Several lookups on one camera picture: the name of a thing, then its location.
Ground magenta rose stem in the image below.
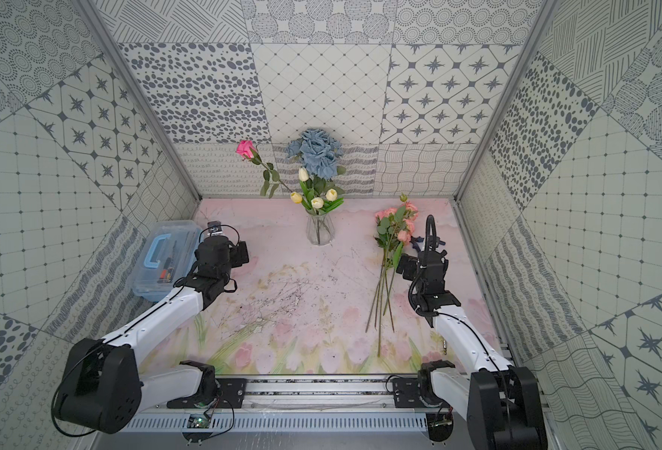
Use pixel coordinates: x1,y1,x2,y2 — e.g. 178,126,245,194
236,141,308,206

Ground clear glass vase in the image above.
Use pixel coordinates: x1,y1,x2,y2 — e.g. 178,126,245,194
307,214,335,246

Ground aluminium rail frame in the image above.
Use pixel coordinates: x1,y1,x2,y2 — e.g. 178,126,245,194
85,372,552,433

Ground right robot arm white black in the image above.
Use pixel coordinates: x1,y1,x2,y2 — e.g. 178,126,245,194
396,249,548,449

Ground clear blue tool box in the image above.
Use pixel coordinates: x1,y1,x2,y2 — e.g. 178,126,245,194
128,220,202,302

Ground pink tulip stem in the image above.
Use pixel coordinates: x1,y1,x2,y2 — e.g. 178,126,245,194
378,226,412,315

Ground yellow white tulip bunch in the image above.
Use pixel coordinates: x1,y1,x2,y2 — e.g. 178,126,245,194
290,167,344,216

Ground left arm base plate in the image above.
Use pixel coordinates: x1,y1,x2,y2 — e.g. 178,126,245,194
166,378,248,410

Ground blue hydrangea flower bunch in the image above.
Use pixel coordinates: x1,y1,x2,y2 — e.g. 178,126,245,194
286,129,342,180

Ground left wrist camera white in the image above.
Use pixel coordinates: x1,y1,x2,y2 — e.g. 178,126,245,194
205,220,224,237

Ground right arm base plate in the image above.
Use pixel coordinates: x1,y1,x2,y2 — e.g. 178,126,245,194
385,375,450,409

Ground light pink rose stem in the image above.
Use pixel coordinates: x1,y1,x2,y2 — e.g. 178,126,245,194
365,249,387,332

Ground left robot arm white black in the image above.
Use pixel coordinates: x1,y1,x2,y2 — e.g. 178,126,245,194
51,227,250,434

